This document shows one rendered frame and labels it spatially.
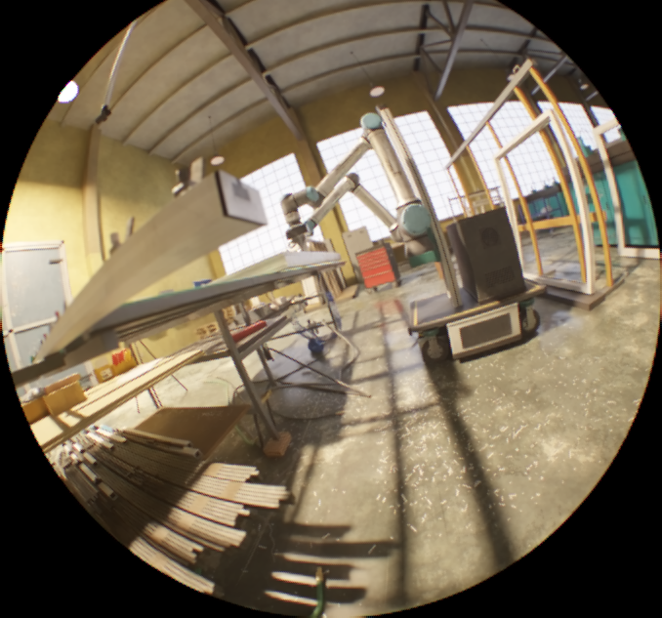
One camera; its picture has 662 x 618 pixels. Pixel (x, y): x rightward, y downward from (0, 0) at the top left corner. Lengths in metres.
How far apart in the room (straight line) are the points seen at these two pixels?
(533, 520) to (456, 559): 0.24
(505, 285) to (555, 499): 1.16
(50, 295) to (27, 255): 1.22
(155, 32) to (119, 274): 8.24
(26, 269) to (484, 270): 7.99
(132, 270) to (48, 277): 7.21
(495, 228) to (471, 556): 1.48
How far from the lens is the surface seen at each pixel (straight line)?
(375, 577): 0.83
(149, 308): 0.45
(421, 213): 1.20
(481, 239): 1.47
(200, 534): 0.71
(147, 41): 8.47
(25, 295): 7.14
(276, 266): 1.00
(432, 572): 0.81
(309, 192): 1.32
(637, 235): 3.60
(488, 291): 1.51
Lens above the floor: 0.79
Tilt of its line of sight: 4 degrees down
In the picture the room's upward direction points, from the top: 19 degrees counter-clockwise
